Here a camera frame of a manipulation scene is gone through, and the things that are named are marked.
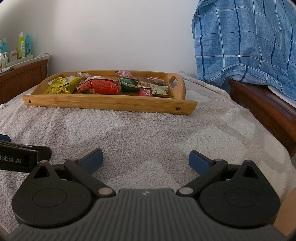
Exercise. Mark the white paper sheets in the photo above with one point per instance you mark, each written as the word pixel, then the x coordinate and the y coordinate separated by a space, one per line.
pixel 5 69

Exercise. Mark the brown wooden cabinet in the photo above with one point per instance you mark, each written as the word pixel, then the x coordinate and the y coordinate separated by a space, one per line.
pixel 23 74

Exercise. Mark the red gold nut packet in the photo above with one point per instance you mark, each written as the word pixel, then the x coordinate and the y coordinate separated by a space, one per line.
pixel 99 87

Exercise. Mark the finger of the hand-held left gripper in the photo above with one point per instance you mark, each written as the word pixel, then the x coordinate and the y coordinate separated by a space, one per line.
pixel 41 153

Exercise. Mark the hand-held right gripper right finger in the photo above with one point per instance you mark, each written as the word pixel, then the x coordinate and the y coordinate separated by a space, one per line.
pixel 197 161

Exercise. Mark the brown nut packet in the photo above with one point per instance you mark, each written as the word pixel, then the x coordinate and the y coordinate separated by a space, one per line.
pixel 161 81

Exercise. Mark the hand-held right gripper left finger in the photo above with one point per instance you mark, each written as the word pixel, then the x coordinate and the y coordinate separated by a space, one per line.
pixel 93 160

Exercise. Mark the small white bottle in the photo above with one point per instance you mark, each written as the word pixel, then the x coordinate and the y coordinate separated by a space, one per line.
pixel 6 59

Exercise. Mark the gold crinkled wrapper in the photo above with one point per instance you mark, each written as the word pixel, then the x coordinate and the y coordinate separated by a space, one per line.
pixel 83 74

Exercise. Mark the yellow snack packet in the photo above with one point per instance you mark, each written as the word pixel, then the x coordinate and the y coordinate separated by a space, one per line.
pixel 60 87

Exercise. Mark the small pale snack packet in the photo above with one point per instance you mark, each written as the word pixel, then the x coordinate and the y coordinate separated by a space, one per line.
pixel 159 90

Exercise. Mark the blue checked cloth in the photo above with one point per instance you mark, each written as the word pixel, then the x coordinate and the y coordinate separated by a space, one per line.
pixel 245 41

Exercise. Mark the thin red snack packet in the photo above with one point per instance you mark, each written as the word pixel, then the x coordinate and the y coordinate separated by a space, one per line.
pixel 123 73

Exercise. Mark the tan cereal snack packet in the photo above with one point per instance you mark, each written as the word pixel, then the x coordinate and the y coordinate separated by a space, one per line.
pixel 146 84

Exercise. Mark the green snack packet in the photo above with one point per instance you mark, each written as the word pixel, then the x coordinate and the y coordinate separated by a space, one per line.
pixel 128 84

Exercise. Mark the wooden tray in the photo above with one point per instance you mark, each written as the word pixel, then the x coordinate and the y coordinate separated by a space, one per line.
pixel 104 102

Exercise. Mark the small clear jar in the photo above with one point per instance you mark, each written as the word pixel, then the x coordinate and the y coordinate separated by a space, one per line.
pixel 13 55

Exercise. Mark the grey patterned blanket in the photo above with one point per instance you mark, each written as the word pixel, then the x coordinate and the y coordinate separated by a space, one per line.
pixel 138 132

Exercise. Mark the red white biscuit packet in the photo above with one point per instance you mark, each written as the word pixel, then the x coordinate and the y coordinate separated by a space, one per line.
pixel 145 93

